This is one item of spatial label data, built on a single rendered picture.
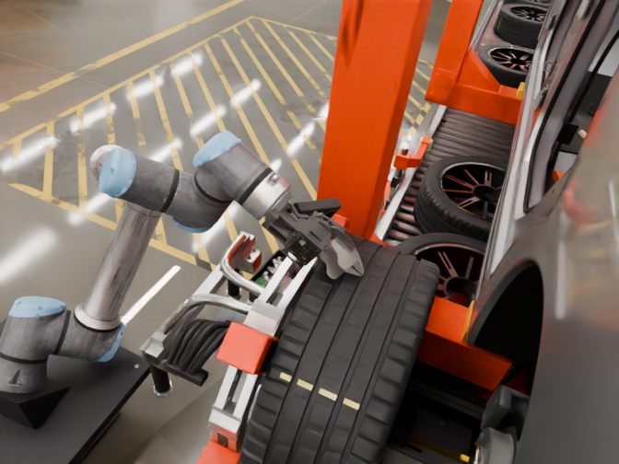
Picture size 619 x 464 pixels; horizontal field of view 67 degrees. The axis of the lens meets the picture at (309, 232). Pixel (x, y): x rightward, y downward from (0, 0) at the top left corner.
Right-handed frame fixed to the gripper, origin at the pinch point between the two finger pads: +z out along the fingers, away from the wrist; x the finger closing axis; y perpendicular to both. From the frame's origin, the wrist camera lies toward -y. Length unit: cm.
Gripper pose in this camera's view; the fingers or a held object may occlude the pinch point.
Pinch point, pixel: (358, 267)
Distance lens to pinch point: 91.9
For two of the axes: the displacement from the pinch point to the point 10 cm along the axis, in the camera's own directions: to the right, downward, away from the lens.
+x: 5.4, -5.3, -6.5
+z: 7.5, 6.6, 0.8
